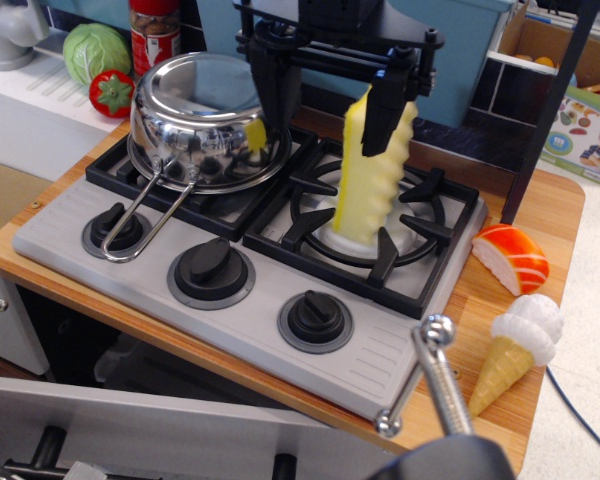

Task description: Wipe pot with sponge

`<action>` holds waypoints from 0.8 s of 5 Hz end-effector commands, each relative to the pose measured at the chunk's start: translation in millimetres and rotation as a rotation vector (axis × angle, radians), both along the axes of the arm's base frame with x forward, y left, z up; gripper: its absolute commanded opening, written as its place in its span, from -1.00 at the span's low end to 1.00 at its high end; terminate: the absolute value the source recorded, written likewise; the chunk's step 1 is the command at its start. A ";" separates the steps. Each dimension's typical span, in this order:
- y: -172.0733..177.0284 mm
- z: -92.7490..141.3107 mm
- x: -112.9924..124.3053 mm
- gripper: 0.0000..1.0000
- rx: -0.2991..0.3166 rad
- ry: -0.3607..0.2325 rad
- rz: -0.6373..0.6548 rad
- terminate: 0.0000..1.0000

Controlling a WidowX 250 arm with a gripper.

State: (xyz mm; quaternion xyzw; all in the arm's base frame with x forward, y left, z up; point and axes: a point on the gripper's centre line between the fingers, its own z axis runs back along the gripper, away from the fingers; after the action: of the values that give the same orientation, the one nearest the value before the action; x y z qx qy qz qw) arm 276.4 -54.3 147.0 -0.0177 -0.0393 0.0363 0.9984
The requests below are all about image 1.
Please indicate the yellow wavy sponge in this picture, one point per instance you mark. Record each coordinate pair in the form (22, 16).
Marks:
(369, 184)

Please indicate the black burner grate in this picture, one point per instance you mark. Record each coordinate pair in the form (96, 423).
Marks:
(410, 267)
(227, 215)

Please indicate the upside-down steel pot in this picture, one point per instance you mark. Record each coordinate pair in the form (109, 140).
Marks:
(197, 126)

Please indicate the toy green cabbage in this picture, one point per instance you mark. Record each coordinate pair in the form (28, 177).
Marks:
(91, 49)

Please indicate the chrome towel rail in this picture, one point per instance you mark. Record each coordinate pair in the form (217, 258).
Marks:
(431, 337)

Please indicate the grey toy stove top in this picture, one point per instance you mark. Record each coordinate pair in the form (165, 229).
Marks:
(259, 274)

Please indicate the toy red tomato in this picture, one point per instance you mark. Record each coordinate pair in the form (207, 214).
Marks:
(111, 93)

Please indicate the toy ice cream cone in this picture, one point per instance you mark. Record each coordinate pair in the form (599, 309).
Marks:
(515, 350)

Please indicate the blue toy microwave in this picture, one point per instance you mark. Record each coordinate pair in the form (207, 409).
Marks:
(468, 28)

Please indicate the red labelled spice jar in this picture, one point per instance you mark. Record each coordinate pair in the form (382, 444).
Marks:
(155, 32)

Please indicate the grey toy faucet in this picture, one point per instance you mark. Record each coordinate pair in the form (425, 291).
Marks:
(21, 28)

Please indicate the toy salmon sushi piece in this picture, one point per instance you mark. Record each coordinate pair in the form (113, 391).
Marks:
(513, 257)

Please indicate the black middle stove knob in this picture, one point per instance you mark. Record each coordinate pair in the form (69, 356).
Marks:
(210, 276)

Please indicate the black right stove knob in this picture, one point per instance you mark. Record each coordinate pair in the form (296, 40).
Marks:
(315, 322)

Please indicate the black vertical post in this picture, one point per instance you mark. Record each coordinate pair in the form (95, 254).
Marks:
(585, 20)

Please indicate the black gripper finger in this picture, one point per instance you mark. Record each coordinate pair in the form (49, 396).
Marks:
(275, 90)
(390, 89)

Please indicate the wooden counter top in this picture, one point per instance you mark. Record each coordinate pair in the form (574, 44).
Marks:
(487, 315)

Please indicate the toy food package box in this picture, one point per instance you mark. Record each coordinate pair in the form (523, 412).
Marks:
(573, 141)

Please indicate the black left burner grate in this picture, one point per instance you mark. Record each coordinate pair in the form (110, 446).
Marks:
(227, 215)

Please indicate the black right burner grate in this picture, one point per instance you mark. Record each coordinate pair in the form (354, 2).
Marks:
(410, 267)

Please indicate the grey oven door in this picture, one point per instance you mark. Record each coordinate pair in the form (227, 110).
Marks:
(46, 428)

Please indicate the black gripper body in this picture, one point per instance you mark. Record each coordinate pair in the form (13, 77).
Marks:
(359, 40)

